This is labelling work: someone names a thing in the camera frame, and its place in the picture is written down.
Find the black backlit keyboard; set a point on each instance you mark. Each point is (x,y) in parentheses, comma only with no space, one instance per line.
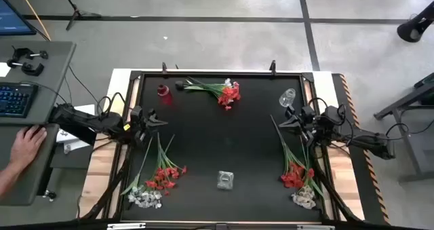
(15,99)

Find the small ribbed clear vase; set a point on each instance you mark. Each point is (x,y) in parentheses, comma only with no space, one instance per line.
(287,97)

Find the black cone-shaped stand base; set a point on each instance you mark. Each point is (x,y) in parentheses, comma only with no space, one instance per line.
(415,26)

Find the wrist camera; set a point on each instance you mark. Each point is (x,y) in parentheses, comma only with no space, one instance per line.
(136,113)
(308,113)

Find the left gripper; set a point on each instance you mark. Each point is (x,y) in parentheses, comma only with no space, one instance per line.
(140,132)

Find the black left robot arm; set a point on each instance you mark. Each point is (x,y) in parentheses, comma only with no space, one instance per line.
(84,119)

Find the black table edge clamp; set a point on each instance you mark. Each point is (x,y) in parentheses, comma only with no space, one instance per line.
(164,68)
(272,67)

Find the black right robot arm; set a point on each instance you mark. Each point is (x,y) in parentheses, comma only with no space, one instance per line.
(366,140)

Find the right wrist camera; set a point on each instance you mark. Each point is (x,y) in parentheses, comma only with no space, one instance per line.
(308,113)

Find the computer monitor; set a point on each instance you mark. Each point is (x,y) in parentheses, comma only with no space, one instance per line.
(12,19)

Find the black tripod stand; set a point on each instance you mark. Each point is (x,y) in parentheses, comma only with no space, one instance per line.
(76,14)

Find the grey lower desk panel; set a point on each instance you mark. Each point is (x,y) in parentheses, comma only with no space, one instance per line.
(30,175)

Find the white paper sheets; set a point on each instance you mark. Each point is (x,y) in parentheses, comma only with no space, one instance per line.
(73,140)

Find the large cut-glass vase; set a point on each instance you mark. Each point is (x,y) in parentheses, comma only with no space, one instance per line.
(225,180)

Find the white paper on desk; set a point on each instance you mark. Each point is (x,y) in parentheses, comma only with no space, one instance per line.
(3,69)

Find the green flower stems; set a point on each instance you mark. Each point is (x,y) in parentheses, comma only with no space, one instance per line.
(228,82)

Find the red artificial flower bunch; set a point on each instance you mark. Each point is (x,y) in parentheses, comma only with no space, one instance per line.
(166,175)
(293,179)
(229,96)

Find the person's forearm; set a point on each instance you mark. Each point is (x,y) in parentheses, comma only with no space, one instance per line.
(6,179)

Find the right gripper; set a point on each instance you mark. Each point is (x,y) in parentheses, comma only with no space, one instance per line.
(308,131)

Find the red glass vase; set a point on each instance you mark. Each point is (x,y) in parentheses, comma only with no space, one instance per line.
(164,93)

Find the person's hand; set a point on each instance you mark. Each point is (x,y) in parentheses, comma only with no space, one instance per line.
(25,148)

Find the silver table bracket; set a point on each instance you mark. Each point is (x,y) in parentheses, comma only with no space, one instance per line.
(126,226)
(315,227)

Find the grey metal table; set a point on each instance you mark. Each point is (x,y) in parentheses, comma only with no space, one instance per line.
(403,102)

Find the dark green equipment case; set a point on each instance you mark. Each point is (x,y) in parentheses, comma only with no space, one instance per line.
(425,84)

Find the black C-clamp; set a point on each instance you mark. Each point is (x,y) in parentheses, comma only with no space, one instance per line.
(22,52)
(32,68)

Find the green artificial leaf plant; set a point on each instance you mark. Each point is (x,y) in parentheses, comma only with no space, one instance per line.
(179,85)

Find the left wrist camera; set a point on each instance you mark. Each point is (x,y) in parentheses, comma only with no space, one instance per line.
(136,113)

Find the grey side desk top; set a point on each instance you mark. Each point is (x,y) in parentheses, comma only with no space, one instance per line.
(51,87)

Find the black orange-striped edge panel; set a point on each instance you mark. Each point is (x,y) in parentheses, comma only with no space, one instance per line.
(356,162)

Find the black desk caster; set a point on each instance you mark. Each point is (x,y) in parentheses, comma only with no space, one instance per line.
(50,195)

